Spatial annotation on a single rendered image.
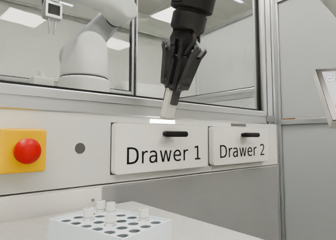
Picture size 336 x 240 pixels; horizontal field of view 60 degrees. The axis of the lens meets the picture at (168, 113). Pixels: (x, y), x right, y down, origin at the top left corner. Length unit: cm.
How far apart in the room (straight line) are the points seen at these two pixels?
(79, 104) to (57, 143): 9
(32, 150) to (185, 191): 43
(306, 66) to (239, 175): 161
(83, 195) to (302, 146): 200
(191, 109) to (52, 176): 40
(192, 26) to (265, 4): 63
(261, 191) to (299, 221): 146
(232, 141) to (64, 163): 50
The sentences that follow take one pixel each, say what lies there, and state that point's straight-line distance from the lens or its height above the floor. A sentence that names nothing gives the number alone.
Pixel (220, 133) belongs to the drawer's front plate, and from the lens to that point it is 86.
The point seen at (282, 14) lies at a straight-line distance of 269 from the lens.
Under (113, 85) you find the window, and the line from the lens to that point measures 68.
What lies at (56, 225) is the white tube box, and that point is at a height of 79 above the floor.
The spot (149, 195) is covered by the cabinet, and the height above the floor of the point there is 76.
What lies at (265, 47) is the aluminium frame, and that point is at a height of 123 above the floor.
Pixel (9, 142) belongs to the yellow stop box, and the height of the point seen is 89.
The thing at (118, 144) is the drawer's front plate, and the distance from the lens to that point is 63.
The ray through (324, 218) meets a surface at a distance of 242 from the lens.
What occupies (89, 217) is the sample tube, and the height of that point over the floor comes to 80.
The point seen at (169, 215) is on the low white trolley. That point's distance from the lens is 54.
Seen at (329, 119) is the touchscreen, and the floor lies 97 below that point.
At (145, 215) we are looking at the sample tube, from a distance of 38.
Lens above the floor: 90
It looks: 5 degrees up
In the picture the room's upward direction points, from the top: straight up
